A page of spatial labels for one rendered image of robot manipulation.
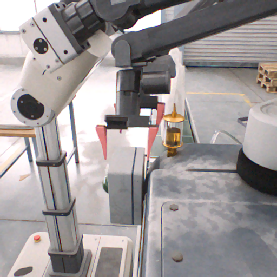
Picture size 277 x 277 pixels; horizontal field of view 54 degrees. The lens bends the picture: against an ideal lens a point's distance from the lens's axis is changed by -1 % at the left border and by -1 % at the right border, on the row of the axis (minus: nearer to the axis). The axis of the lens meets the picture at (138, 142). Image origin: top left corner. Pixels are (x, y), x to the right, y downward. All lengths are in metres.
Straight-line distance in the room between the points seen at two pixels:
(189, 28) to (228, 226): 0.45
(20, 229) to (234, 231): 2.16
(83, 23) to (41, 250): 1.38
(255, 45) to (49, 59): 7.72
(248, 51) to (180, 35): 7.61
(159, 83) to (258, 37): 7.67
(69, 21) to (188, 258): 0.57
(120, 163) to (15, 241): 1.94
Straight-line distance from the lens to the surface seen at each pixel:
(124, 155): 0.39
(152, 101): 0.75
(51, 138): 1.14
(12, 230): 2.37
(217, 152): 0.39
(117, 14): 0.64
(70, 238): 1.42
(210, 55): 8.00
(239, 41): 8.12
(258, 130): 0.31
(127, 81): 0.63
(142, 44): 0.63
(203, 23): 0.63
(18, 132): 2.03
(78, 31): 0.68
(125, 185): 0.36
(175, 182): 0.33
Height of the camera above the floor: 1.52
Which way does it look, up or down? 26 degrees down
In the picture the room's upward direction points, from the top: straight up
